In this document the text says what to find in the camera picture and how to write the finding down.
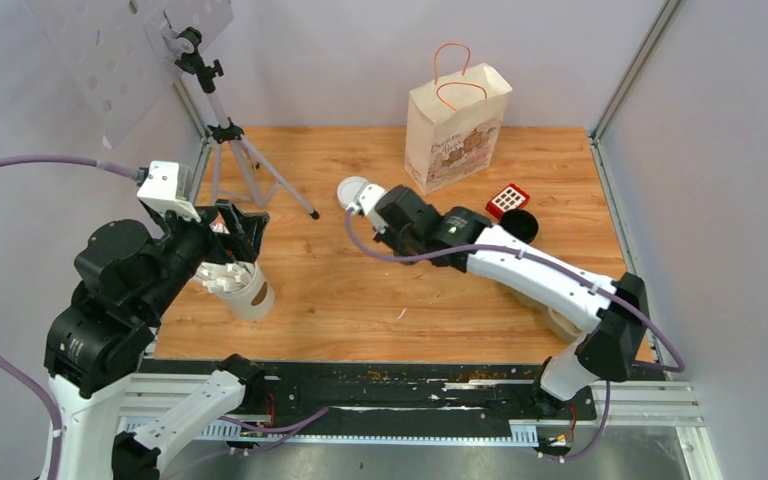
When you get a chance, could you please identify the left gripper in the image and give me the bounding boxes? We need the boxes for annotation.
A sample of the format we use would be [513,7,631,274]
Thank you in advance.
[140,193,272,316]

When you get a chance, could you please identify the paper bag with orange handles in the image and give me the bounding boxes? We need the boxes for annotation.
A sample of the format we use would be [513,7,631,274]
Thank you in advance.
[404,42,512,194]

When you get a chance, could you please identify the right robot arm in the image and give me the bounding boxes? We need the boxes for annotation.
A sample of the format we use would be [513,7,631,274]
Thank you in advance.
[356,184,648,418]

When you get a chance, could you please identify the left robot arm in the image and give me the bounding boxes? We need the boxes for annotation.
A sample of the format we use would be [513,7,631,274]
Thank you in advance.
[44,200,270,479]

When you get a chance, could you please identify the white cup with paper sleeves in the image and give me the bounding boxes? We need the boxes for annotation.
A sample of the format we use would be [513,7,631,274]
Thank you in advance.
[194,262,275,322]

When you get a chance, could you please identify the grey tripod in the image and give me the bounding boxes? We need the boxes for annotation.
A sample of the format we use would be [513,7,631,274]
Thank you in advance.
[167,27,320,220]

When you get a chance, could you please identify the white lid stack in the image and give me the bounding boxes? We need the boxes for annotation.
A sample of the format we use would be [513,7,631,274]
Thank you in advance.
[336,176,369,210]

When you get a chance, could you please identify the red box with white grid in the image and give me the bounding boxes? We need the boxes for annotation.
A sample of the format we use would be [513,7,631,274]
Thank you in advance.
[485,183,530,220]

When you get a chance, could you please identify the black cup stack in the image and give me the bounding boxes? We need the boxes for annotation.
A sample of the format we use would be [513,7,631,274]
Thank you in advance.
[499,209,539,244]

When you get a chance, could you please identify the cardboard cup carrier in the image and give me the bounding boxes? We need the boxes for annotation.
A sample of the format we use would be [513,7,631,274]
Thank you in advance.
[513,292,582,343]

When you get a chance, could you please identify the white perforated panel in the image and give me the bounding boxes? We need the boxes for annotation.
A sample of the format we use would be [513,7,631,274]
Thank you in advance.
[27,0,234,147]

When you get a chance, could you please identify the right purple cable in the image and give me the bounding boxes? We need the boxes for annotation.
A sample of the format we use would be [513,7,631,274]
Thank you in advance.
[344,205,687,462]

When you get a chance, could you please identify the purple cable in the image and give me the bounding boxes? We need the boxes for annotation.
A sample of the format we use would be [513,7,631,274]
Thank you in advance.
[0,154,329,480]
[344,205,687,462]

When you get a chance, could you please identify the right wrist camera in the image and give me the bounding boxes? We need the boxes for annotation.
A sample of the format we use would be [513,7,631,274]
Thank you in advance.
[355,182,387,232]

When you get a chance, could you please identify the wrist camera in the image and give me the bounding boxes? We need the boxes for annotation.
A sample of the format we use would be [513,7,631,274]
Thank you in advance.
[355,182,387,232]
[137,161,200,221]

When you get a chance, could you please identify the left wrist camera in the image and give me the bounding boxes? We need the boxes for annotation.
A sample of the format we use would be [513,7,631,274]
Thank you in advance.
[137,161,200,221]

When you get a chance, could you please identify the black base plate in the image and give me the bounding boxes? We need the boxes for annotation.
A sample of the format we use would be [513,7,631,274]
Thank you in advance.
[198,360,599,442]

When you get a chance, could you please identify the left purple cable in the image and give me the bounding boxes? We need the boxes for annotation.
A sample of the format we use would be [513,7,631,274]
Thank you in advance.
[0,154,329,480]

